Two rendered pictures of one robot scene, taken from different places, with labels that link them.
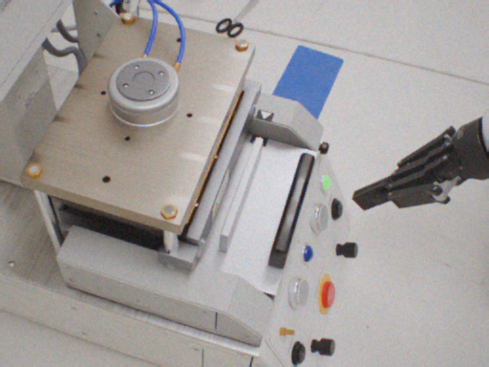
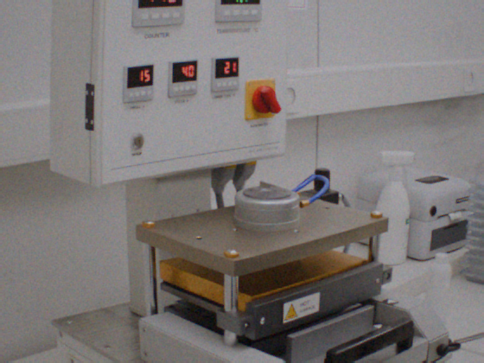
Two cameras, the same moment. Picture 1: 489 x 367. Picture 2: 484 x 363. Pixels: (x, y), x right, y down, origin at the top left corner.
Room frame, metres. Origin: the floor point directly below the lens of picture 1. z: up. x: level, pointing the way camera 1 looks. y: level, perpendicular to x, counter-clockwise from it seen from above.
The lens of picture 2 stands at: (-0.44, -0.50, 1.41)
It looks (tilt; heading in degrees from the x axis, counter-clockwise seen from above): 12 degrees down; 36
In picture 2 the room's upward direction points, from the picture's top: 1 degrees clockwise
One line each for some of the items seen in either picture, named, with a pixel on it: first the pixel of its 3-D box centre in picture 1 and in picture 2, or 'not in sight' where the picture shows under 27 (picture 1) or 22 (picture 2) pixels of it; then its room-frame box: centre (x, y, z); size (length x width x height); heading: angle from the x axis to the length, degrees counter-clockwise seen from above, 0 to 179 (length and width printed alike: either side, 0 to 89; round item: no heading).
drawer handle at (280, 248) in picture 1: (292, 207); (371, 347); (0.43, -0.06, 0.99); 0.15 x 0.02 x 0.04; 169
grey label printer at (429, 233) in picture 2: not in sight; (416, 211); (1.45, 0.36, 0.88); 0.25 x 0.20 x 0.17; 76
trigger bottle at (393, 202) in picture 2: not in sight; (394, 206); (1.31, 0.35, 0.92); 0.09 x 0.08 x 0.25; 131
